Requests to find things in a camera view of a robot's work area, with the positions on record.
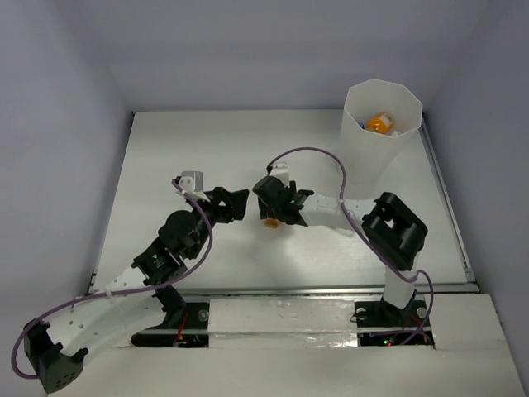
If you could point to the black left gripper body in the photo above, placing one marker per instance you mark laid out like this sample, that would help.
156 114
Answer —
223 203

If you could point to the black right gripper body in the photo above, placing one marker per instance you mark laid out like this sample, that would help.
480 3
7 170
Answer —
274 213

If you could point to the orange juice bottle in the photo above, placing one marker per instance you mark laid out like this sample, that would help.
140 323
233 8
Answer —
382 123
272 223

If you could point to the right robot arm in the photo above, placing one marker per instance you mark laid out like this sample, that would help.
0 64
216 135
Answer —
386 225

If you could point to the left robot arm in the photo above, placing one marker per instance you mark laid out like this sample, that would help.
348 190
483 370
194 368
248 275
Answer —
59 343

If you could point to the white octagonal bin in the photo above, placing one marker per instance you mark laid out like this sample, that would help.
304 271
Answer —
366 154

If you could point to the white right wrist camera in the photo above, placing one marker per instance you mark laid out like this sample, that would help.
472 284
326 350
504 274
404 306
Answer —
279 170

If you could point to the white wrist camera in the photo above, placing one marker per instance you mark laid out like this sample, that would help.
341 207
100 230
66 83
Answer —
190 183
279 170

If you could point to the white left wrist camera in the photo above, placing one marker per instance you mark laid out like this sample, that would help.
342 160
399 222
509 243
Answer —
190 183

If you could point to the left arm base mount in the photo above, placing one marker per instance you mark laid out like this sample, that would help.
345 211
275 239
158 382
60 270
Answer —
188 330

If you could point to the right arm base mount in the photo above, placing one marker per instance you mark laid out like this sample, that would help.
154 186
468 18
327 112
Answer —
382 325

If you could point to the aluminium rail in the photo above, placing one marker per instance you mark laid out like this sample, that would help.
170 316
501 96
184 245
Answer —
459 288

